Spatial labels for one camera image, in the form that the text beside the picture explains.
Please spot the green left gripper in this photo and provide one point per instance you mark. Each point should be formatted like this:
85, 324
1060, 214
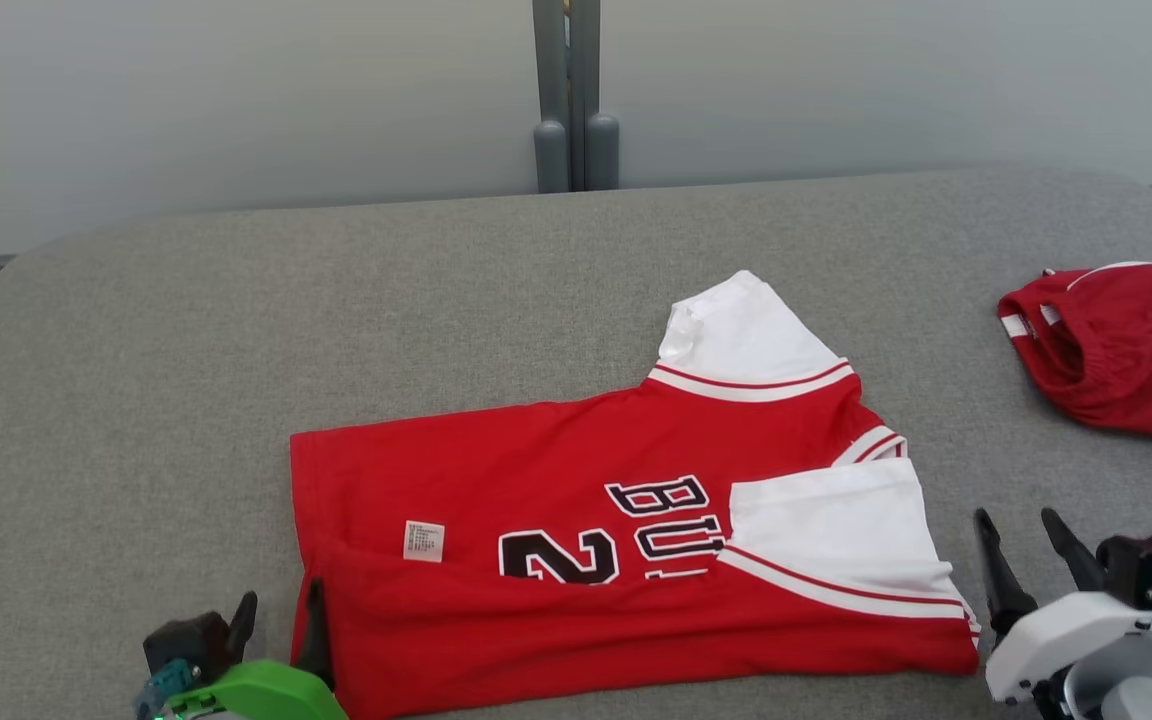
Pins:
256, 695

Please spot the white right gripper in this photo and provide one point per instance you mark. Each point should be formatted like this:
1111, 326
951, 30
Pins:
1046, 640

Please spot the red basketball shorts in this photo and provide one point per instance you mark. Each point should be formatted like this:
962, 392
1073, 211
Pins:
1136, 350

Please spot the red white basketball jersey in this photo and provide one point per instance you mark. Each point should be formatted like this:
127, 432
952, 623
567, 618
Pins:
536, 640

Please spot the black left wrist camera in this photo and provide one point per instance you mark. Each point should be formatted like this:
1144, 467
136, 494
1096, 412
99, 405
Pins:
186, 640

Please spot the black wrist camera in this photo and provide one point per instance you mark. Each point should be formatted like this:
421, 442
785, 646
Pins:
186, 640
1146, 565

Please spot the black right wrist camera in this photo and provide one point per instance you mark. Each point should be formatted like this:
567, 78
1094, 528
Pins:
1146, 565

